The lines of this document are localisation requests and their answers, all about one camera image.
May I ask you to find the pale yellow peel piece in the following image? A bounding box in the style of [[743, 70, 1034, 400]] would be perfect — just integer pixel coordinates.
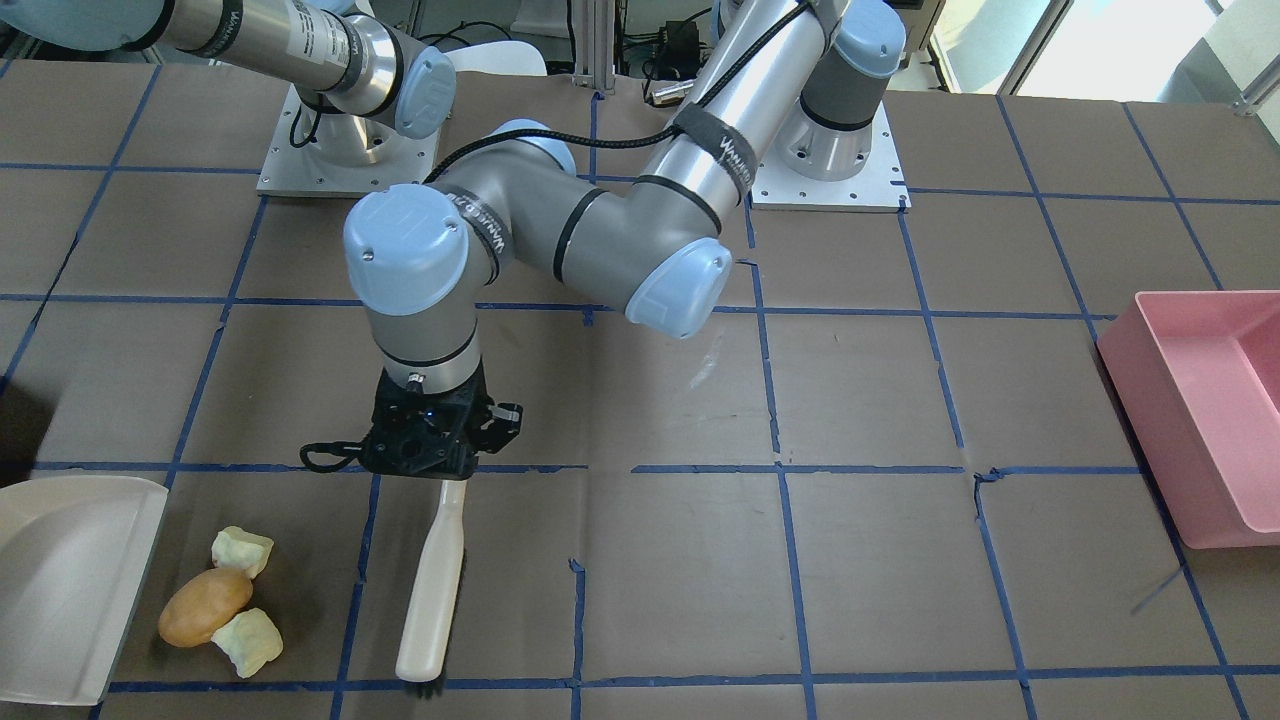
[[211, 527, 275, 580]]

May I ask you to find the cream hand brush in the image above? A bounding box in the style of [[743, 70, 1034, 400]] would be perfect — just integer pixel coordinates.
[[396, 480, 468, 683]]

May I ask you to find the cream plastic dustpan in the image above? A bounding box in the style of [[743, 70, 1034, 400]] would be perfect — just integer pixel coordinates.
[[1, 475, 168, 706]]

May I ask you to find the pink plastic bin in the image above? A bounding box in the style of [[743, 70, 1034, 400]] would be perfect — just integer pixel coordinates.
[[1098, 290, 1279, 550]]

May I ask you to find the white plastic chair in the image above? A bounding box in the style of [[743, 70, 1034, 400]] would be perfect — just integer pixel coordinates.
[[444, 40, 548, 77]]

